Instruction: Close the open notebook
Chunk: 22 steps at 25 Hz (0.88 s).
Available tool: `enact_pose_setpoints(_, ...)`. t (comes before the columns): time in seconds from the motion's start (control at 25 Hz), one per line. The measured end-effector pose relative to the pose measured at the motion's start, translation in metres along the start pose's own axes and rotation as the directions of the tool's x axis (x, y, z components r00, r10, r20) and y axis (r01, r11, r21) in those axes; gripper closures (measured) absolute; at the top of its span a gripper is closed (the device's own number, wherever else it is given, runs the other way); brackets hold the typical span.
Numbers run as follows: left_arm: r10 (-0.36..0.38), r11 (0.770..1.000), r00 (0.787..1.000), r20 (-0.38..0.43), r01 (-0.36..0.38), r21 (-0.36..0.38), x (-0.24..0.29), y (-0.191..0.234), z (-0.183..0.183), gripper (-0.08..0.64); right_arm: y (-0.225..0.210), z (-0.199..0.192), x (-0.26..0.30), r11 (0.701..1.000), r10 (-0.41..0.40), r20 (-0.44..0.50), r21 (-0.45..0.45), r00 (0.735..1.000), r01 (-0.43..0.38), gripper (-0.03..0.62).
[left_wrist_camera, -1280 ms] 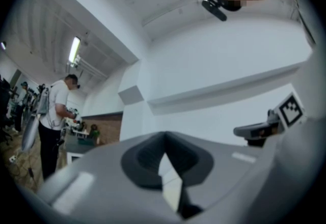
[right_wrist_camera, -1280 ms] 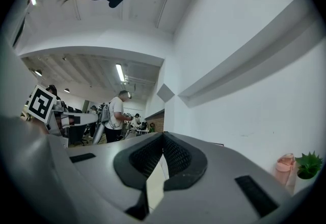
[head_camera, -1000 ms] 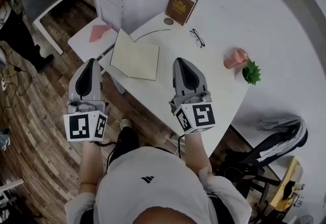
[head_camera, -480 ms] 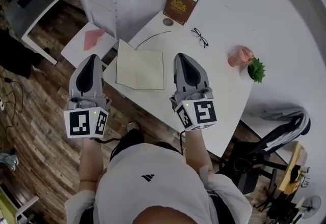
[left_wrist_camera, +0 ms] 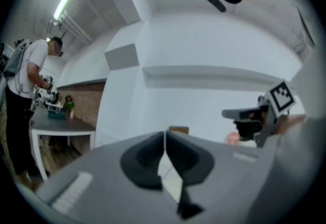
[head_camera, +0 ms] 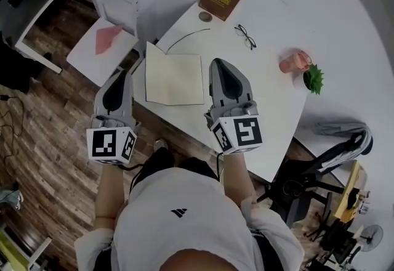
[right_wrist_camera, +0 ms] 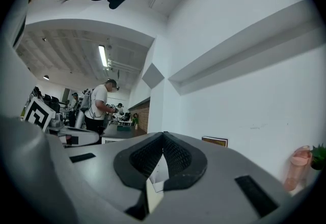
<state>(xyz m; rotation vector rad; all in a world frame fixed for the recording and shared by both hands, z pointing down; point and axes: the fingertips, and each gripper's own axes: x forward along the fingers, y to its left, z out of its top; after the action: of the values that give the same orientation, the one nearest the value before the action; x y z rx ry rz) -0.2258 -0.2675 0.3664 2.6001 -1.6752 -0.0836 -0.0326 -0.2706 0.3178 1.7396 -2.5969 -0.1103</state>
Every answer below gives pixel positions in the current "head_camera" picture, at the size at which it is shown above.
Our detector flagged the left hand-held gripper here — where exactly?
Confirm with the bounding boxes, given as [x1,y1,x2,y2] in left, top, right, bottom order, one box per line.
[86,68,141,166]

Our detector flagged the person's right forearm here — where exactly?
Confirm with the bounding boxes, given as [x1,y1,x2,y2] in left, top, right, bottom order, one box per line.
[219,148,257,206]

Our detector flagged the black swivel chair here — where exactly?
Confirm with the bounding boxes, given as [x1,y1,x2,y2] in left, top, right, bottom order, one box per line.
[307,216,361,265]

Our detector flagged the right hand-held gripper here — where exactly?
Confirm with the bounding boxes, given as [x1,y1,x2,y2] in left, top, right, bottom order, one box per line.
[204,58,263,155]

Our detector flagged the thin black cord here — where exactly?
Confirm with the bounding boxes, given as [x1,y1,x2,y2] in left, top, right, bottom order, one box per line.
[166,28,212,55]

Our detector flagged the black desk item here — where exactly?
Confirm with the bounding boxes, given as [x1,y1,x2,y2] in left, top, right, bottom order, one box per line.
[347,187,360,211]

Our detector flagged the black eyeglasses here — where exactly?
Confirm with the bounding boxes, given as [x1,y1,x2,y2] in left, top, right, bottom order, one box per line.
[234,24,258,51]

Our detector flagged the black floor cable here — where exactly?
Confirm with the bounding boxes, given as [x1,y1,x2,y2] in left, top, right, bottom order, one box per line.
[0,94,26,169]

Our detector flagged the grey desk with white legs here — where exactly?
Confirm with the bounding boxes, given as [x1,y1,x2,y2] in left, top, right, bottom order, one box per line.
[0,0,86,75]

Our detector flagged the light wooden desk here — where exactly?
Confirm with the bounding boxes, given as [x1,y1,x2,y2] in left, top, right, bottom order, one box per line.
[333,159,369,223]

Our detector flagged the cream-paged notebook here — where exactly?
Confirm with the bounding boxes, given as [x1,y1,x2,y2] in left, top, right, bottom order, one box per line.
[144,41,206,107]

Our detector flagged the white table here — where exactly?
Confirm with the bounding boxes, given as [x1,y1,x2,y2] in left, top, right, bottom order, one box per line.
[131,1,309,185]

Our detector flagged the person's shoe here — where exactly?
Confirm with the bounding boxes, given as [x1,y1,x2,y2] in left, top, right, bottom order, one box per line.
[0,188,24,211]
[152,137,169,152]

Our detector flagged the person's black shorts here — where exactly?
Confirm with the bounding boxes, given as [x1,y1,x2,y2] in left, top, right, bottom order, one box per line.
[132,146,220,191]

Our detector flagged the pink booklet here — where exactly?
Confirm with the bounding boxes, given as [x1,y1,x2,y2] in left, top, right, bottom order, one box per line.
[95,25,124,56]

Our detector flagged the standing fan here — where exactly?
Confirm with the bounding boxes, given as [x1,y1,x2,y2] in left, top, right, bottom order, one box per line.
[358,224,384,254]

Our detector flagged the pink cup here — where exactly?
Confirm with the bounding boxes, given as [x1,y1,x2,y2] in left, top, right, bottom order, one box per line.
[278,47,315,75]

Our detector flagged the green plant in white pot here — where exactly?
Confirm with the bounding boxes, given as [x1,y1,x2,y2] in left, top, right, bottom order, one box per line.
[292,63,325,95]

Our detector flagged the person's left shoe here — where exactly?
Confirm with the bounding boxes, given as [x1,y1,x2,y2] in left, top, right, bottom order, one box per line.
[152,137,169,152]

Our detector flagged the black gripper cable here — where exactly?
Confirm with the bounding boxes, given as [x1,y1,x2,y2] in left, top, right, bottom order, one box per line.
[121,162,155,200]

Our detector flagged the grey-white cloth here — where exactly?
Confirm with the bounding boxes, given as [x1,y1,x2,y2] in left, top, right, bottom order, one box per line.
[313,121,374,169]

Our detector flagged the person's left forearm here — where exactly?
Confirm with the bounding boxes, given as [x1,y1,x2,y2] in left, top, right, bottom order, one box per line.
[95,161,134,222]

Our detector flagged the person's head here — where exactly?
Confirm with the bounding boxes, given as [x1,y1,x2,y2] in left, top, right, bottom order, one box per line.
[159,248,243,271]

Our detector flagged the white wooden chair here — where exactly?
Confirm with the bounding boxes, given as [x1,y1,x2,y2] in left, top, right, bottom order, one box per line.
[65,0,141,87]

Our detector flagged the person's white t-shirt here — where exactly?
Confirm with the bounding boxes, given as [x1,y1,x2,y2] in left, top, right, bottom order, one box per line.
[73,167,306,271]

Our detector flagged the black office chair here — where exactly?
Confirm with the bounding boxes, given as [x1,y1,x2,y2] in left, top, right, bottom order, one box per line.
[256,123,375,229]

